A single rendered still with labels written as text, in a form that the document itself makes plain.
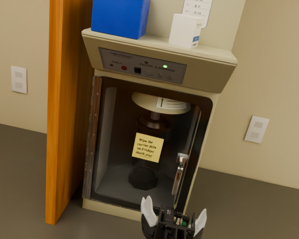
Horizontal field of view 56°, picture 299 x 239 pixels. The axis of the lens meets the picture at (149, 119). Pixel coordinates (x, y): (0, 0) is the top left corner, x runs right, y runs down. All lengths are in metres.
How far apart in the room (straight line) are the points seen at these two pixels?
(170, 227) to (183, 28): 0.39
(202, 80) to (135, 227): 0.51
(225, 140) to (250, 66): 0.33
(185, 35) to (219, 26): 0.11
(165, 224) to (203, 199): 0.56
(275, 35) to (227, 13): 0.50
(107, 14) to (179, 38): 0.15
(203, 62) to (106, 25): 0.21
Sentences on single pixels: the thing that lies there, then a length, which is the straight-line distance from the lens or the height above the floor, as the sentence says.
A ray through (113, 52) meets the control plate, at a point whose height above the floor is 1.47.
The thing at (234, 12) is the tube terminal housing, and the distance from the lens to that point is 0.69.
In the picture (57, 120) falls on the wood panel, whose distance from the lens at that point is 0.72.
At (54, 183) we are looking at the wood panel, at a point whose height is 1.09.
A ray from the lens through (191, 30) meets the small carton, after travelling 0.60.
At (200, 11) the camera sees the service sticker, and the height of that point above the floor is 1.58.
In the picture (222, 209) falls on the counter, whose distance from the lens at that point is 1.10.
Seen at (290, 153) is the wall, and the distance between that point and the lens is 1.34.
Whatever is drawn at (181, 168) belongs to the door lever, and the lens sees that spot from 0.74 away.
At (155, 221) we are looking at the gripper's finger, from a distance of 0.63.
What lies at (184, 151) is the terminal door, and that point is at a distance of 0.77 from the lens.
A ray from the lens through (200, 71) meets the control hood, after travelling 0.62.
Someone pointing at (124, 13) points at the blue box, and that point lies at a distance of 0.59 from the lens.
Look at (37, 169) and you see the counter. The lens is 1.14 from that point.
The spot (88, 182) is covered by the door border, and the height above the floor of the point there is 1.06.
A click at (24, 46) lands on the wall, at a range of 1.32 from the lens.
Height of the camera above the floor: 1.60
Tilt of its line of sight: 24 degrees down
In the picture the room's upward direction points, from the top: 10 degrees clockwise
